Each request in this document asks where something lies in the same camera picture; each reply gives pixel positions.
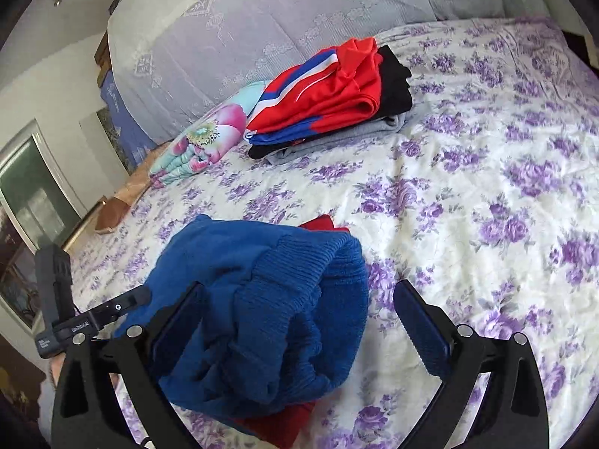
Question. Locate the red folded jersey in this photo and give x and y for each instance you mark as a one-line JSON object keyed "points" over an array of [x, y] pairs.
{"points": [[327, 89]]}

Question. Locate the black folded garment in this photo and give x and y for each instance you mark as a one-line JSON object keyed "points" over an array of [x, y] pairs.
{"points": [[395, 84]]}

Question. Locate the floral folded quilt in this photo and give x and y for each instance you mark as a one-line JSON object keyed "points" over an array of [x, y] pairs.
{"points": [[210, 140]]}

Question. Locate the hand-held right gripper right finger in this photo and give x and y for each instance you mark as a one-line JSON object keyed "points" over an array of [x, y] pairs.
{"points": [[421, 327]]}

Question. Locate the white lace headboard cover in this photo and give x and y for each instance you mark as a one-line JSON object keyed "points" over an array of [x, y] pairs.
{"points": [[262, 18]]}

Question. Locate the blue and red pants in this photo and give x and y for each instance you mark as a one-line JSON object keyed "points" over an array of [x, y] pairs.
{"points": [[262, 318]]}

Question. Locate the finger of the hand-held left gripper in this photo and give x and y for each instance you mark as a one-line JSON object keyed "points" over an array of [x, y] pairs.
{"points": [[124, 305]]}

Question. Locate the grey folded garment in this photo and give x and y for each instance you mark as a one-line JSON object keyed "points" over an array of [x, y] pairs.
{"points": [[337, 142]]}

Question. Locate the purple floral bed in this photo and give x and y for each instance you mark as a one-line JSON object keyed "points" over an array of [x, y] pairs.
{"points": [[468, 196]]}

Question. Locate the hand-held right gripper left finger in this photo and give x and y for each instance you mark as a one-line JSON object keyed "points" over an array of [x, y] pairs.
{"points": [[180, 332]]}

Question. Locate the marbled picture panel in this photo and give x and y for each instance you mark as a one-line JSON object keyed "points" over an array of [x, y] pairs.
{"points": [[105, 135]]}

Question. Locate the blue printed hanging cloth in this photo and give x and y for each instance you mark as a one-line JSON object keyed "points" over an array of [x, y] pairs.
{"points": [[124, 121]]}

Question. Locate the white framed mirror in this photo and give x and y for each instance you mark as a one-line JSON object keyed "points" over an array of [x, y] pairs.
{"points": [[37, 182]]}

